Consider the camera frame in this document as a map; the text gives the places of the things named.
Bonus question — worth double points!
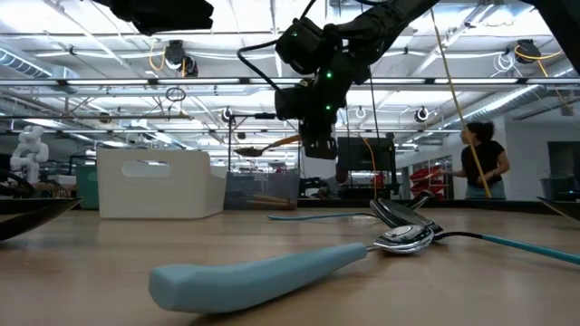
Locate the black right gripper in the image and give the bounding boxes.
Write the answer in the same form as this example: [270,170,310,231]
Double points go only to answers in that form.
[274,26,371,160]

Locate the silver spoon light-blue handle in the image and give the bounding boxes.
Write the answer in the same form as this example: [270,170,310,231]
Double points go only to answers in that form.
[148,225,435,314]

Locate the white building column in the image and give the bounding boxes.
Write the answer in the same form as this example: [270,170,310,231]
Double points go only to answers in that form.
[300,120,339,200]

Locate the black monitor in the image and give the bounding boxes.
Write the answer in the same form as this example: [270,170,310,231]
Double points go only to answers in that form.
[337,137,400,200]

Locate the grey transparent plastic bin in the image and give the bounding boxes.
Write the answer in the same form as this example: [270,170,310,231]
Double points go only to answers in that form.
[224,170,301,211]

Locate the red storage bin rack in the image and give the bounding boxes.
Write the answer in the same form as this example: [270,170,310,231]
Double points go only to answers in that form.
[410,164,448,199]

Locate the white plastic bin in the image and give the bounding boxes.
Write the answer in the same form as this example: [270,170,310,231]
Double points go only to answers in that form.
[95,149,227,221]

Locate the person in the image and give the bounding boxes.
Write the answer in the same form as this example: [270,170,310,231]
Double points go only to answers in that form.
[441,120,511,200]

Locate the teal plastic bin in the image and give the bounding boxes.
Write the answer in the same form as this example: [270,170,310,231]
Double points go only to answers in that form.
[74,165,100,211]

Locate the black station frame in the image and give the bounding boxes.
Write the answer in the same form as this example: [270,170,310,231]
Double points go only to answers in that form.
[227,112,302,200]

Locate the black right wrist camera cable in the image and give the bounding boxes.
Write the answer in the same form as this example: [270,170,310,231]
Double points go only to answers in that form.
[236,39,291,93]

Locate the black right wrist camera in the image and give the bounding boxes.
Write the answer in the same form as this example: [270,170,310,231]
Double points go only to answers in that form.
[275,16,328,76]

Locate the yellow hanging cable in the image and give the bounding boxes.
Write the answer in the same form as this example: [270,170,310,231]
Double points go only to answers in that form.
[427,0,493,199]

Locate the black aluminium table frame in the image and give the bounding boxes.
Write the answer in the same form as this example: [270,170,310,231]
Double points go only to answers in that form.
[298,197,545,213]

